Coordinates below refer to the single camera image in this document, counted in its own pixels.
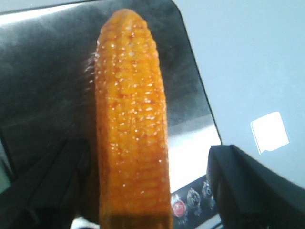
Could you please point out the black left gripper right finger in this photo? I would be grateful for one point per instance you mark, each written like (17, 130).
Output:
(249, 195)

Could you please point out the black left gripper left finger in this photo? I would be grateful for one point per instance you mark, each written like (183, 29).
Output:
(49, 194)

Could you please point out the orange corn cob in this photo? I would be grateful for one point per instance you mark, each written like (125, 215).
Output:
(131, 125)

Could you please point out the digital kitchen scale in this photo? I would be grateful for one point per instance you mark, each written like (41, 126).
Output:
(47, 96)

